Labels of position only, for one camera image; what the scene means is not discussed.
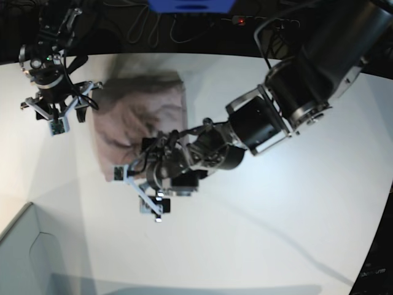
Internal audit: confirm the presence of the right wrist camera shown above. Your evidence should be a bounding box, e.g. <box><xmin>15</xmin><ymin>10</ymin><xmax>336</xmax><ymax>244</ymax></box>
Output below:
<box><xmin>49</xmin><ymin>117</ymin><xmax>69</xmax><ymax>136</ymax></box>

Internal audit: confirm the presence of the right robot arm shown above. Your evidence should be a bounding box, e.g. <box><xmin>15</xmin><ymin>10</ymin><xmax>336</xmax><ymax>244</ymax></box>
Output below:
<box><xmin>18</xmin><ymin>1</ymin><xmax>102</xmax><ymax>122</ymax></box>

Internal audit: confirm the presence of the pink t-shirt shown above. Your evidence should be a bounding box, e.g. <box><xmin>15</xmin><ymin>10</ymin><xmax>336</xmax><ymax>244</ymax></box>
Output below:
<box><xmin>88</xmin><ymin>72</ymin><xmax>187</xmax><ymax>182</ymax></box>

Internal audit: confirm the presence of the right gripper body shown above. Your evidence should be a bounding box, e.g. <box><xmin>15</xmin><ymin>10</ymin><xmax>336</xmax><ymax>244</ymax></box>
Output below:
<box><xmin>20</xmin><ymin>78</ymin><xmax>103</xmax><ymax>121</ymax></box>

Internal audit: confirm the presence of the blue plastic bin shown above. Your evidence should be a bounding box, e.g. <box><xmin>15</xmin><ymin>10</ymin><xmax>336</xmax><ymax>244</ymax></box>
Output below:
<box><xmin>148</xmin><ymin>0</ymin><xmax>236</xmax><ymax>14</ymax></box>

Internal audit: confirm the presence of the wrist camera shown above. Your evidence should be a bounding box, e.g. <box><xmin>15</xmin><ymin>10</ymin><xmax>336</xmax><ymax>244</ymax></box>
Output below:
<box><xmin>113</xmin><ymin>165</ymin><xmax>128</xmax><ymax>182</ymax></box>
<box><xmin>49</xmin><ymin>117</ymin><xmax>69</xmax><ymax>136</ymax></box>

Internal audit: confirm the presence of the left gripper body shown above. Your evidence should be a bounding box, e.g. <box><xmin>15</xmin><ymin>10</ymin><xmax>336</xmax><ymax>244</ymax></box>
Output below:
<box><xmin>124</xmin><ymin>135</ymin><xmax>203</xmax><ymax>223</ymax></box>

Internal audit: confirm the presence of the grey cardboard box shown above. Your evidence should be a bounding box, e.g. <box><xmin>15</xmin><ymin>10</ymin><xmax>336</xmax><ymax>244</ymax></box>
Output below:
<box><xmin>0</xmin><ymin>201</ymin><xmax>99</xmax><ymax>295</ymax></box>

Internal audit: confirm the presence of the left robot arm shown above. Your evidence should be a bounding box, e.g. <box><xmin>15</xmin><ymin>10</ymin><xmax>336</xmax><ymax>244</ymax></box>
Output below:
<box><xmin>114</xmin><ymin>1</ymin><xmax>392</xmax><ymax>222</ymax></box>

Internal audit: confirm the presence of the black power strip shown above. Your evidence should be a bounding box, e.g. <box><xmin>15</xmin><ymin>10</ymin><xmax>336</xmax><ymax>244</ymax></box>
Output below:
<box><xmin>230</xmin><ymin>14</ymin><xmax>301</xmax><ymax>30</ymax></box>

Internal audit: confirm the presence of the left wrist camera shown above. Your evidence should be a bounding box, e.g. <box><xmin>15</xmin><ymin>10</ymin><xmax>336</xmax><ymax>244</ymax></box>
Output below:
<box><xmin>113</xmin><ymin>165</ymin><xmax>128</xmax><ymax>182</ymax></box>

